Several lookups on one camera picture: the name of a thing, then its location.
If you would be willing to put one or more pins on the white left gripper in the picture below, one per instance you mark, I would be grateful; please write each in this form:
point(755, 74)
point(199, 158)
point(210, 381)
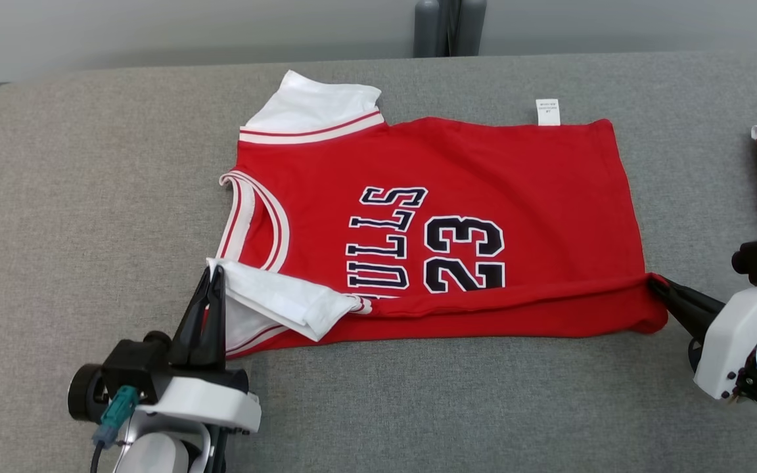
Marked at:
point(207, 404)

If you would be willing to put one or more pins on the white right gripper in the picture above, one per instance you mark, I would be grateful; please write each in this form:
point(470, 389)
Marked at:
point(730, 341)

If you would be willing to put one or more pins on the red Bulls basketball jersey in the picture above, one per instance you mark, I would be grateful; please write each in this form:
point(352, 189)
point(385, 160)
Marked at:
point(483, 171)

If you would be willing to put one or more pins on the grey fabric sofa surface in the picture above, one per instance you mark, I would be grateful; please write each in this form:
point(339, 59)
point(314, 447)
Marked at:
point(56, 230)

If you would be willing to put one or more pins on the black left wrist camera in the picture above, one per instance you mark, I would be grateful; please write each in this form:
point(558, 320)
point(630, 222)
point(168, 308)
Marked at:
point(135, 368)

